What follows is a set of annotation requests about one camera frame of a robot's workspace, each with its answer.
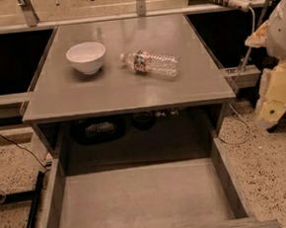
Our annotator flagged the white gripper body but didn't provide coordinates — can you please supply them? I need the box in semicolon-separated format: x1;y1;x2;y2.
265;0;286;60

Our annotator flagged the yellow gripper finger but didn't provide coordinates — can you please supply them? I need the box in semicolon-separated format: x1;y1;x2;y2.
245;21;267;47
255;60;286;129

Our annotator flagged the clear plastic water bottle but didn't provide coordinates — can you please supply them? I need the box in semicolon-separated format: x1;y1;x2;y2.
119;50;179;77

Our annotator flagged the grey cabinet with flat top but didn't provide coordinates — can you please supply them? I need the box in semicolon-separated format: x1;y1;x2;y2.
24;14;235;175

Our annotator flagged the open grey top drawer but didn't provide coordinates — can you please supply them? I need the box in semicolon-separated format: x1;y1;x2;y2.
39;137;280;228

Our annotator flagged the dark round container inside cabinet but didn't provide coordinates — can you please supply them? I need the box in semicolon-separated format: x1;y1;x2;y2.
131;112;155;131

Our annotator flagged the white ceramic bowl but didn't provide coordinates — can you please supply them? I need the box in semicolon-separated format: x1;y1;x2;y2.
66;41;107;75

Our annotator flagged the black tray inside cabinet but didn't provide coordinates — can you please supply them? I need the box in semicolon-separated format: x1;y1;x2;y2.
71;116;126;145

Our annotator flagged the black bar on floor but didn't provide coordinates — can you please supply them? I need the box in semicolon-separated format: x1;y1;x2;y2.
26;172;45;228

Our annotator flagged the white power cable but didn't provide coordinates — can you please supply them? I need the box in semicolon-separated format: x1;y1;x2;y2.
207;5;267;148

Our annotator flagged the black cable on floor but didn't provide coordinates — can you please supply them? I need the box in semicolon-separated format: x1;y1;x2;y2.
0;123;51;176

